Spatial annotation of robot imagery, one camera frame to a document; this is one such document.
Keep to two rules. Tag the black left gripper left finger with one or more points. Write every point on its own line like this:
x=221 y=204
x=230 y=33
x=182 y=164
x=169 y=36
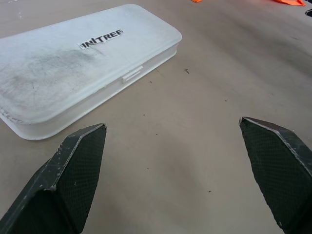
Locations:
x=73 y=175

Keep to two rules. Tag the orange object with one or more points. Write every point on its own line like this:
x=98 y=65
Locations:
x=291 y=2

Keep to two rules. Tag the dark blue object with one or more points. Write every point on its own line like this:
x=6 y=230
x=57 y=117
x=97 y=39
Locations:
x=309 y=11

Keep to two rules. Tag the white plastic lidded box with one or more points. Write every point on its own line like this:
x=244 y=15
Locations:
x=73 y=68

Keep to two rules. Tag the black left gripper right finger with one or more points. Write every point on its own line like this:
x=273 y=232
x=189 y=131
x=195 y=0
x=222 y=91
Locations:
x=275 y=170

